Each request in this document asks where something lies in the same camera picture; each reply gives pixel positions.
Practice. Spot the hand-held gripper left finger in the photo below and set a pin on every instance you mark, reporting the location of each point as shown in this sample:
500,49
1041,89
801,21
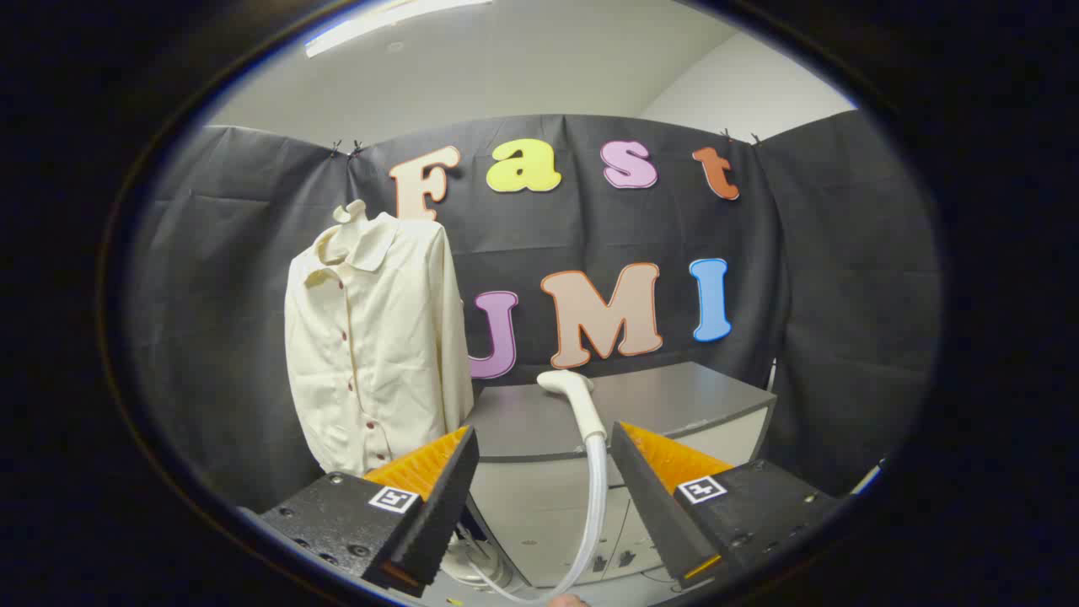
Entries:
438,523

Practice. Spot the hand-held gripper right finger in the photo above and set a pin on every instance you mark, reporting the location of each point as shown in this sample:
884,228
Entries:
653,514

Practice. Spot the white garment steamer head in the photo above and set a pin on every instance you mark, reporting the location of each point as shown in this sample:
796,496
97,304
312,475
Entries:
582,405

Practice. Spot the cream button-up shirt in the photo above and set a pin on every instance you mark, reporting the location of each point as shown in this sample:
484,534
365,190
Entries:
388,354

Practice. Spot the grey top white cabinet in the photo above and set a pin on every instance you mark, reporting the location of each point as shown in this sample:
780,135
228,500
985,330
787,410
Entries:
674,405

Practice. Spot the white cylindrical device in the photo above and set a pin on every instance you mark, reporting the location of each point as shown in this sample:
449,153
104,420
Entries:
868,479

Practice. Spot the black backdrop cloth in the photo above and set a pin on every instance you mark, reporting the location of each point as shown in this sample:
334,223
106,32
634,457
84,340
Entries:
211,295

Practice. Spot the cream plastic hanger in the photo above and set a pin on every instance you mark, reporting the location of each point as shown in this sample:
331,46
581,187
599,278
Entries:
350,212

